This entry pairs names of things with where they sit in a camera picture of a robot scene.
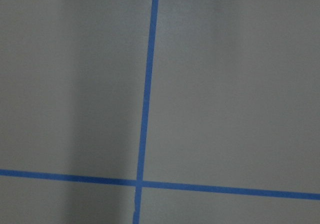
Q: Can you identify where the brown paper table mat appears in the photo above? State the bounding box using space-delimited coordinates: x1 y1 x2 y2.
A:
0 0 320 224

